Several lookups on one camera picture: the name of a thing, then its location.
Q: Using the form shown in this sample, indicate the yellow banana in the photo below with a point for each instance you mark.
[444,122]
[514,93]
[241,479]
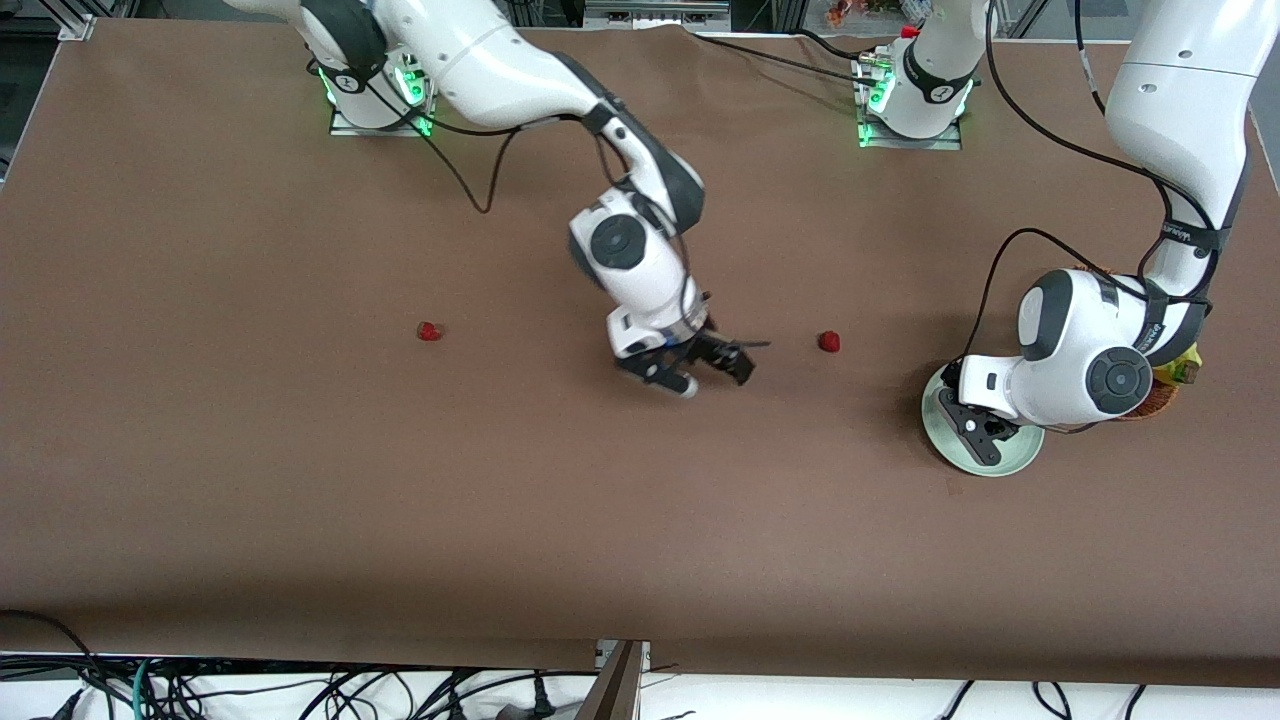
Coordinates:
[1186,368]

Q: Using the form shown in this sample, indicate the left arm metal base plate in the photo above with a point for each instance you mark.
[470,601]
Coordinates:
[940,143]

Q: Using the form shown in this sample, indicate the colourful background items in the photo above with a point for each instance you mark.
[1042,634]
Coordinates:
[850,10]

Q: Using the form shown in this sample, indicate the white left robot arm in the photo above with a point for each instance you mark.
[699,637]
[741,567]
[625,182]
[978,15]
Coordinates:
[1180,90]

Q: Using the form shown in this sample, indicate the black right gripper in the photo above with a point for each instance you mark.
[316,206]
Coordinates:
[712,349]

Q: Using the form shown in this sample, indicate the aluminium profile post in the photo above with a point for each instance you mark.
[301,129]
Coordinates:
[620,690]

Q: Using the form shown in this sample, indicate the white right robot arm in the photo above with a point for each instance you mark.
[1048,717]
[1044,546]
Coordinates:
[480,60]

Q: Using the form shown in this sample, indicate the pale green round plate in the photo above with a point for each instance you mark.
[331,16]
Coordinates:
[1012,452]

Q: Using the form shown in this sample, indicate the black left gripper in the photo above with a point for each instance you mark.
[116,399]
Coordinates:
[993,428]

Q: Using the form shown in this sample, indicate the brown wicker basket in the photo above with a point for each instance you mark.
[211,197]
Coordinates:
[1150,405]

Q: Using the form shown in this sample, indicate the metal frame with device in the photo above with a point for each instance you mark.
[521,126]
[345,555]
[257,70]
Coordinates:
[655,12]

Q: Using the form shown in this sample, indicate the aluminium extrusion bracket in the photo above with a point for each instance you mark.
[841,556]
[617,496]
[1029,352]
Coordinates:
[78,25]

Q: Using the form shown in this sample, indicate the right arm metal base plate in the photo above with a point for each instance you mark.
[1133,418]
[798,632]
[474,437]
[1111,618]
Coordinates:
[380,130]

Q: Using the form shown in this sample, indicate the brown table cover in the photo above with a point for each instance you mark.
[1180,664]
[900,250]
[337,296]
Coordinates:
[640,500]

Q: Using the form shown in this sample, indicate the black power plug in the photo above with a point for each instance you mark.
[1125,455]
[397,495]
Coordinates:
[542,700]

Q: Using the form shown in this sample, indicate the red strawberry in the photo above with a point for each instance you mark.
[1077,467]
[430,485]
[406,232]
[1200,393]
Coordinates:
[429,332]
[829,342]

